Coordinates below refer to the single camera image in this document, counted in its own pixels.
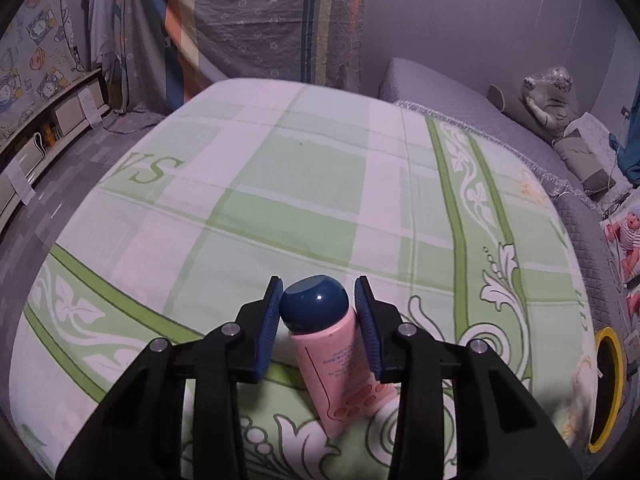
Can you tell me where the blue cloth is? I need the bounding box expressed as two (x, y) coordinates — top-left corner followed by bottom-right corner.
(609, 132), (640, 186)

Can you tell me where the brown pillow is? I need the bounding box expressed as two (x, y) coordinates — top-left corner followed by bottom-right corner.
(552, 127), (618, 196)

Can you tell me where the pink tube with blue cap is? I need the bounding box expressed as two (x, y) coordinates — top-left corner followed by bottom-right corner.
(279, 274), (401, 438)

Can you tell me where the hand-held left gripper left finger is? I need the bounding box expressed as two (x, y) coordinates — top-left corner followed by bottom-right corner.
(55, 275), (286, 480)

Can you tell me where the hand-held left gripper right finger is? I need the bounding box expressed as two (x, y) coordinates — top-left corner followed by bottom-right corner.
(354, 275), (583, 480)

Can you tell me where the hanging grey cloth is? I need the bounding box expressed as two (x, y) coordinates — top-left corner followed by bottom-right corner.
(82, 0), (131, 111)

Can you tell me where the patterned hanging curtain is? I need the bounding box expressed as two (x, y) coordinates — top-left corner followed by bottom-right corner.
(115, 0), (368, 111)

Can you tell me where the green checked tablecloth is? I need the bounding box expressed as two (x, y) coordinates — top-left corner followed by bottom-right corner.
(10, 77), (601, 480)

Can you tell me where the dark grey pillow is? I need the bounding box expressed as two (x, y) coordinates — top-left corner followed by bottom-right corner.
(487, 84), (531, 121)

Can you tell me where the low white cabinet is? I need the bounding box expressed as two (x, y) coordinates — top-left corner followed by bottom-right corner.
(0, 67), (108, 231)

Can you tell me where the white pillow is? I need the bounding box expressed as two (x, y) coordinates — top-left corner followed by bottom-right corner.
(570, 112), (618, 161)

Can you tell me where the grey quilted bedspread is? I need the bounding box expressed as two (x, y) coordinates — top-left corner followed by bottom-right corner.
(545, 190), (631, 346)

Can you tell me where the yellow rimmed black bin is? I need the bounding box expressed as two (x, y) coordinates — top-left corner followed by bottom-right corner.
(586, 326), (626, 453)

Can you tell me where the plastic wrapped plush toy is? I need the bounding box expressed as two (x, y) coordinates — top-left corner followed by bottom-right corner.
(520, 66), (581, 141)

